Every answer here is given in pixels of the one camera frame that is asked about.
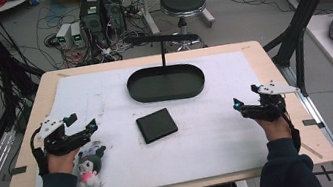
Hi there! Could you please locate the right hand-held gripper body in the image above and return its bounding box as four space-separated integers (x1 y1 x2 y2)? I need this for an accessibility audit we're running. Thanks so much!
237 76 305 127

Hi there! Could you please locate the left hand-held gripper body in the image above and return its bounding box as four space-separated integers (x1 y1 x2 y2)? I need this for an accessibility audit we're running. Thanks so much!
33 109 95 160

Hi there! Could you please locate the person's left hand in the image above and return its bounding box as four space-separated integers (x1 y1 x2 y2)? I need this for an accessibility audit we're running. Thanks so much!
45 148 84 178

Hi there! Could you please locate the person's right hand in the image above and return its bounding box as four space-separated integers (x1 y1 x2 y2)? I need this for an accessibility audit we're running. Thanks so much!
255 113 294 145

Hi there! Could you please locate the plush doll with black hood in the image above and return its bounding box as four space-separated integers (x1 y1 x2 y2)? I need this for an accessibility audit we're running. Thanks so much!
68 139 113 187

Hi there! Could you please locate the dark tape strip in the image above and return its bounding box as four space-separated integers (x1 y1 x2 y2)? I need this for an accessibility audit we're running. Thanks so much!
0 164 30 183
301 116 327 132

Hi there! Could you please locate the white table mat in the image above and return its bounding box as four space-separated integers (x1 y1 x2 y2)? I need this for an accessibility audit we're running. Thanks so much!
16 40 306 187

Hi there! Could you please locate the wooden table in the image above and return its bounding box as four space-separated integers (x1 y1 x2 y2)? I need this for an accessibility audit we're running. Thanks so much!
0 28 333 187

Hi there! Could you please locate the black square flat box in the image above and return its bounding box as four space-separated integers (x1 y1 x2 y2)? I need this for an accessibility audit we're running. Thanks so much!
134 105 181 146

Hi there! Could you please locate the black oval tray with stand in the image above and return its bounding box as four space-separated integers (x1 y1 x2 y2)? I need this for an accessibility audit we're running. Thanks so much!
118 26 209 108

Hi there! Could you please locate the grey power supply unit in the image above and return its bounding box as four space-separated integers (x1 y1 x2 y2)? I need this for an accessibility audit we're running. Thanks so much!
68 20 87 50
53 21 76 52

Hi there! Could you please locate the black computer tower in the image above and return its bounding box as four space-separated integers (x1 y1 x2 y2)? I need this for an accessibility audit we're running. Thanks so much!
101 0 128 36
76 0 111 52

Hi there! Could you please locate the black round stool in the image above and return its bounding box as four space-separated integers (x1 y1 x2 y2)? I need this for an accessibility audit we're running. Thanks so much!
158 0 221 55

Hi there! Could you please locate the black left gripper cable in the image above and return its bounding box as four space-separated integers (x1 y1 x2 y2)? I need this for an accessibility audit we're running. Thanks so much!
26 125 51 178

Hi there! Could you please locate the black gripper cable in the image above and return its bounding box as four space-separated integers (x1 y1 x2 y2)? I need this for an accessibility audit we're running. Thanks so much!
276 98 304 157
26 125 51 178

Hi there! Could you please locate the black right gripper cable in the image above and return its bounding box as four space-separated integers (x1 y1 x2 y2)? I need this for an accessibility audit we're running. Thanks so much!
276 98 304 157

